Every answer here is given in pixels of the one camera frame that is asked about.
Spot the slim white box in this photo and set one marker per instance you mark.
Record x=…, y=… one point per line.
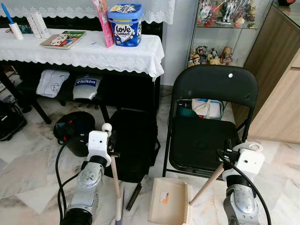
x=33, y=26
x=43, y=23

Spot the large black backpack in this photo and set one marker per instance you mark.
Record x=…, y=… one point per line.
x=136, y=140

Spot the white toy robot figure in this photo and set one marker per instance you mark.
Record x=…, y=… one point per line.
x=227, y=11

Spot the black folding chair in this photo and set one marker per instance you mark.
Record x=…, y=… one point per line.
x=215, y=86

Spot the white blue tissue box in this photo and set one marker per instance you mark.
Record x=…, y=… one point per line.
x=208, y=108

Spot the pink tall packet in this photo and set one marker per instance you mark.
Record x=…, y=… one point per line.
x=105, y=26

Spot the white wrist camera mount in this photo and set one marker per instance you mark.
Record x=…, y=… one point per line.
x=248, y=164
x=97, y=143

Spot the white lace tablecloth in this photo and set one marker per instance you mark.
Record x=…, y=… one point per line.
x=93, y=54

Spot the red toy figure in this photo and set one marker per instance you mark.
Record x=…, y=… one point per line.
x=206, y=15

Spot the grey BitRobot bag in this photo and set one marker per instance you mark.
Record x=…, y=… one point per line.
x=87, y=88

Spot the dark brown stick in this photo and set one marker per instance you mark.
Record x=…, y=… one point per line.
x=133, y=197

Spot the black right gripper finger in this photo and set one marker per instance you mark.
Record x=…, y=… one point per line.
x=229, y=144

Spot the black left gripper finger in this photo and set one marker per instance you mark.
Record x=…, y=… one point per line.
x=114, y=137

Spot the white lace dust cover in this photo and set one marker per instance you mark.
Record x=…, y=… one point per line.
x=70, y=9

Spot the blue Love Letters tin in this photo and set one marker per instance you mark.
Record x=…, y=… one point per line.
x=125, y=28

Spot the light wood cabinet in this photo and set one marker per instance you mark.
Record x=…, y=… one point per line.
x=276, y=103

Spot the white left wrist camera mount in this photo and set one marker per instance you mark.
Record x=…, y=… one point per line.
x=97, y=143

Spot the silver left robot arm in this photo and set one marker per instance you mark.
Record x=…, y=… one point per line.
x=89, y=180

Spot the colourful picture book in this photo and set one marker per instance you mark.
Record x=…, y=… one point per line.
x=63, y=40

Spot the dark green container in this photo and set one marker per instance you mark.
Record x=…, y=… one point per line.
x=185, y=111

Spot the glass display cabinet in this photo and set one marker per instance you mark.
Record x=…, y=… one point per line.
x=234, y=37

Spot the small chibi figurine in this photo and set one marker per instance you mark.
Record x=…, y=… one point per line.
x=193, y=57
x=226, y=55
x=203, y=53
x=214, y=57

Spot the black soft bag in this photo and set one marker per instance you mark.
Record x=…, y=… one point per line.
x=10, y=122

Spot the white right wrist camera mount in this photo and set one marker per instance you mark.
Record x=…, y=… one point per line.
x=248, y=164

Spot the white padded bag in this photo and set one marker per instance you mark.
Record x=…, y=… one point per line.
x=52, y=83

